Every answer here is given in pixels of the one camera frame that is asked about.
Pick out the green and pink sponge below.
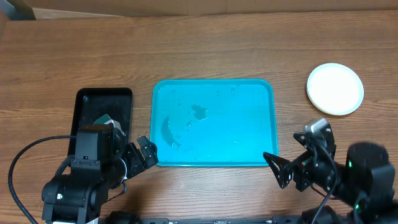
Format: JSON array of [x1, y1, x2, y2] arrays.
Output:
[[93, 114, 126, 136]]

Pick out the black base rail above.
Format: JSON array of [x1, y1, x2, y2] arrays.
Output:
[[102, 211, 312, 224]]

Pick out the light blue plate with stain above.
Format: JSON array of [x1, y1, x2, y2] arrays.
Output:
[[306, 63, 364, 116]]

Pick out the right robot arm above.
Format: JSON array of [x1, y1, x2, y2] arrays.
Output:
[[263, 133, 397, 223]]

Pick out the teal plastic serving tray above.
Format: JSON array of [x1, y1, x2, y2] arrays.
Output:
[[150, 79, 279, 167]]

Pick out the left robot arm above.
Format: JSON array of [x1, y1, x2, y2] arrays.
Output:
[[42, 124, 159, 223]]

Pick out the black rectangular tray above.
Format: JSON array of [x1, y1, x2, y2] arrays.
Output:
[[71, 88, 133, 152]]

